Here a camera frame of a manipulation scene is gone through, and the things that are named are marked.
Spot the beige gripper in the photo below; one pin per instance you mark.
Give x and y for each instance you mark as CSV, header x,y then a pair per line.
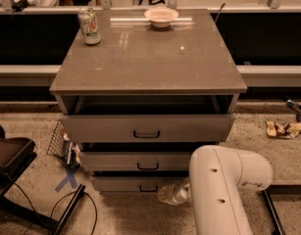
x,y
176,192

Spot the grey drawer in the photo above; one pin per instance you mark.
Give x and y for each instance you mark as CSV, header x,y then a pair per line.
x,y
135,161
147,128
131,184

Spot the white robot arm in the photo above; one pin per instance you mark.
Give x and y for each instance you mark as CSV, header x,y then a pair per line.
x,y
216,176

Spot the grey drawer cabinet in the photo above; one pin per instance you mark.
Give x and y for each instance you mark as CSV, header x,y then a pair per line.
x,y
138,69

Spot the black metal leg left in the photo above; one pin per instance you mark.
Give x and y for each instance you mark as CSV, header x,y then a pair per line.
x,y
76,196

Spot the black metal leg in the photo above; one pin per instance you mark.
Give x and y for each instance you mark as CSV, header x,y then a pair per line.
x,y
282,190
76,196

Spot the black metal leg right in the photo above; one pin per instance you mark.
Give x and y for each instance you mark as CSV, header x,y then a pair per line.
x,y
282,190

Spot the blue tape cross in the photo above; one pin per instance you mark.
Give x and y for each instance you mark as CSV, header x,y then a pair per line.
x,y
69,178

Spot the brown snack bag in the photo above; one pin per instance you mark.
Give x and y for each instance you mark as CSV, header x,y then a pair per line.
x,y
283,130

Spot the dark snack packet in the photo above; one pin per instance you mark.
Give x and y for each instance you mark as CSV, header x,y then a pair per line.
x,y
294,107

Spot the black tray cart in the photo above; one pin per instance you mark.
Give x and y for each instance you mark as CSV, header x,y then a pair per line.
x,y
15,156

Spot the white bowl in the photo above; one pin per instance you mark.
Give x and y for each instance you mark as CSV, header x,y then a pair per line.
x,y
160,16

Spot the green white soda can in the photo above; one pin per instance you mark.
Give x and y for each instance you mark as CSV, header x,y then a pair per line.
x,y
89,26

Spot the wire mesh basket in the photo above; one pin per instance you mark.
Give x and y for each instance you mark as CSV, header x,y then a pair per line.
x,y
63,149

